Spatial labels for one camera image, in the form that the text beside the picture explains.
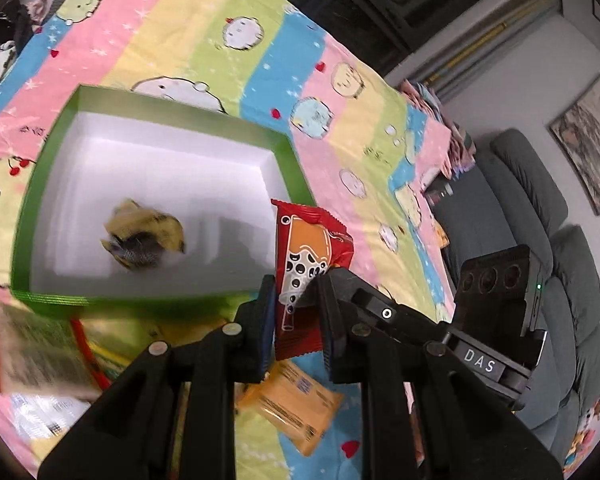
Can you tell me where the yellow pastry snack packet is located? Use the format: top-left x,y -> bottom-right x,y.
236,360 -> 343,457

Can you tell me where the red bubble tea snack packet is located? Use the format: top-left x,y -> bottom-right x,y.
272,200 -> 354,361

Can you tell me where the white barcode snack packet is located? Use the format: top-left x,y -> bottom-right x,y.
10,394 -> 91,441

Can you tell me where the grey sofa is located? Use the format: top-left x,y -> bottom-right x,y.
434,129 -> 600,474

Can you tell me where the green white snack packet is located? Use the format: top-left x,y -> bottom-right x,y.
0,300 -> 110,401

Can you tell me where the gold wrapped snack in box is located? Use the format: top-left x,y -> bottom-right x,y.
100,200 -> 186,271

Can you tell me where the green cardboard box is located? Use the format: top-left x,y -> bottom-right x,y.
10,86 -> 314,318

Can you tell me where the colourful cartoon bedsheet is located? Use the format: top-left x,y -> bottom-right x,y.
0,0 -> 454,474

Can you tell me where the black white clothes pile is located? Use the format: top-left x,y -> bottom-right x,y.
0,0 -> 48,81

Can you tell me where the framed wall painting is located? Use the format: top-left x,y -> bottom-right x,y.
550,74 -> 600,216

